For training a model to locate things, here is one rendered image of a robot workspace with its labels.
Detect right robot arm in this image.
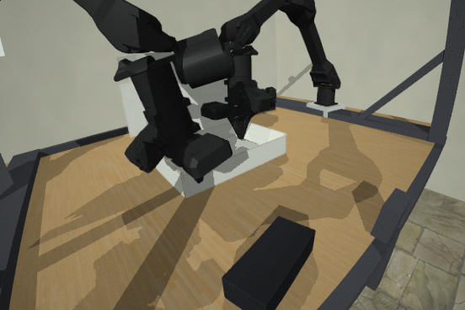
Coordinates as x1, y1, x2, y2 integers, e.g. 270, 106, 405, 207
219, 0, 341, 113

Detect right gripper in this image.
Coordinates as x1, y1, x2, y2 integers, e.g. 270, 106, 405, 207
200, 75, 258, 140

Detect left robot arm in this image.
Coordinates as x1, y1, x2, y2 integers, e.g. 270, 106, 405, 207
73, 0, 232, 174

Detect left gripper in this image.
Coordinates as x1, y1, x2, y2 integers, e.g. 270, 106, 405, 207
143, 92, 233, 184

